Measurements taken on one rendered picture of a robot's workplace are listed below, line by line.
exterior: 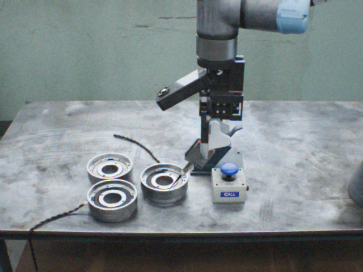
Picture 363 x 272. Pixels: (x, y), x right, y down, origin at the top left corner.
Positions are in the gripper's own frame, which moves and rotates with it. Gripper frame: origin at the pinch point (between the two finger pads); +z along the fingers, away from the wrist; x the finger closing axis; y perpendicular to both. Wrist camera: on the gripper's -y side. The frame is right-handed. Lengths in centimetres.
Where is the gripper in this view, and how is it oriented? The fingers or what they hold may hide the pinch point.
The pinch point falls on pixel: (202, 149)
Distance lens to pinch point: 94.1
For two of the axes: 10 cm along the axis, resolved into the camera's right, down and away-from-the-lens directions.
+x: 0.4, -5.0, 8.6
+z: 0.0, 8.7, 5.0
